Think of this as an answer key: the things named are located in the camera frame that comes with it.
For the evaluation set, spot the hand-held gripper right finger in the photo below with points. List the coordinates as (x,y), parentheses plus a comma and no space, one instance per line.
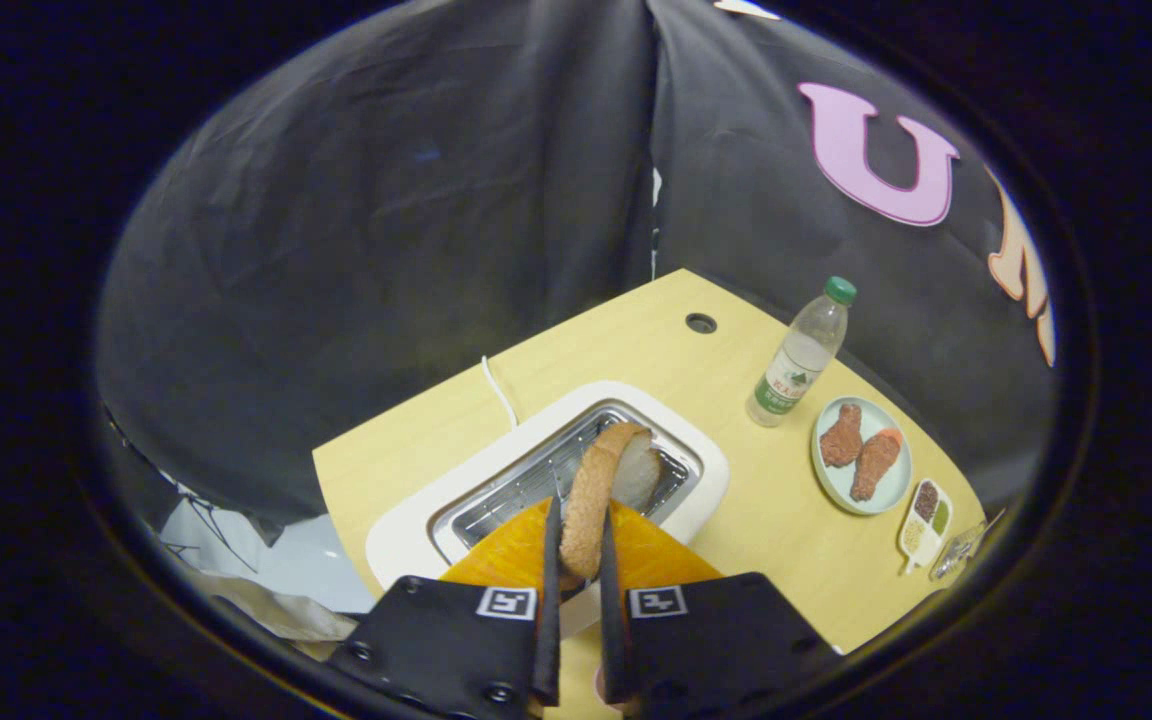
(716,650)

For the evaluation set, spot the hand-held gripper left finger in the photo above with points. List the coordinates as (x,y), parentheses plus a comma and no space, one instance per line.
(446,650)

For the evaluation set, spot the brown crust bread slice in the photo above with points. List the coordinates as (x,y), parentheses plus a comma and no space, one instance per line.
(591,490)

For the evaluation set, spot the person's white clothing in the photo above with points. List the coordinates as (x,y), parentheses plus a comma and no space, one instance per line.
(276,615)

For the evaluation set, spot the white divided bean dish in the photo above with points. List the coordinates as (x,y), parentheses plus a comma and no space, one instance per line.
(921,540)

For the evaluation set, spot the pale green plate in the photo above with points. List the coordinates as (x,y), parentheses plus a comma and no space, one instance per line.
(891,490)

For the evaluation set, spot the brown meat patty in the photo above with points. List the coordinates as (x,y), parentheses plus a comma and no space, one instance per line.
(841,435)
(874,468)

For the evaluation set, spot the white toaster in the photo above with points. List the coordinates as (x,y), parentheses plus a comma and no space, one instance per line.
(656,410)

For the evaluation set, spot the orange carrot slice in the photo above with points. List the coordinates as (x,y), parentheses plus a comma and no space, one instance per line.
(891,436)

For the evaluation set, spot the clear green cap water bottle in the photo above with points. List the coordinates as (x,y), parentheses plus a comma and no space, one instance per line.
(801,360)

